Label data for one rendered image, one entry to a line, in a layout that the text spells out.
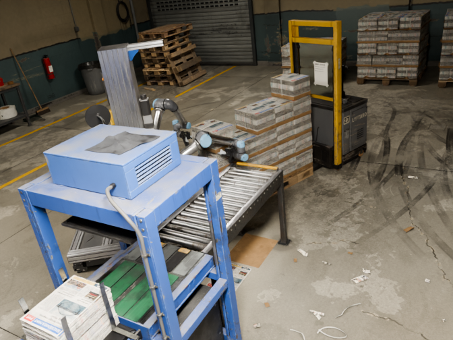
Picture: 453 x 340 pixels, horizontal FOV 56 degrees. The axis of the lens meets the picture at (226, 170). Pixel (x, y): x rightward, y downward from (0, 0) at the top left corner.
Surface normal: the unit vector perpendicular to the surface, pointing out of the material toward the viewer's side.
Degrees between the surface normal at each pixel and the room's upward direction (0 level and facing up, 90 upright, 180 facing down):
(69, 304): 2
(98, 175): 90
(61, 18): 90
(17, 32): 90
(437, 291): 0
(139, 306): 0
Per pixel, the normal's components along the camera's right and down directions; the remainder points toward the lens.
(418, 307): -0.11, -0.89
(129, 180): 0.86, 0.12
